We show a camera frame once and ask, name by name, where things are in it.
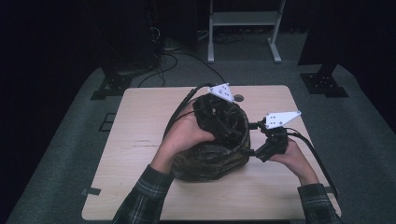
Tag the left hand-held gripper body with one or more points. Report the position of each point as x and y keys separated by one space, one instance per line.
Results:
x=218 y=105

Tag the black stand base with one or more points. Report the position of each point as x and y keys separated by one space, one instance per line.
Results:
x=113 y=85

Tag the person's right hand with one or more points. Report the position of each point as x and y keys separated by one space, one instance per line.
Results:
x=297 y=161

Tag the person's left hand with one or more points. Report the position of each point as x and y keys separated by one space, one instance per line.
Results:
x=180 y=140

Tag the black plastic trash bag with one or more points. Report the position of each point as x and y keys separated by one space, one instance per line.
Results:
x=211 y=161

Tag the grey tape piece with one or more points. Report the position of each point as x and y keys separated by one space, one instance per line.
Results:
x=330 y=189
x=91 y=191

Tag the white metal stand frame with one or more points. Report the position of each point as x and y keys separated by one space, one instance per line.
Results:
x=243 y=18

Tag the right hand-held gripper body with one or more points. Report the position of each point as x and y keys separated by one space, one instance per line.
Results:
x=275 y=141

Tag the dark equipment cabinet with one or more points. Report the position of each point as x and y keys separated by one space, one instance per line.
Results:
x=134 y=37

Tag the black monitor stand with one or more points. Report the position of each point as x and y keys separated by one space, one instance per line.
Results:
x=323 y=85

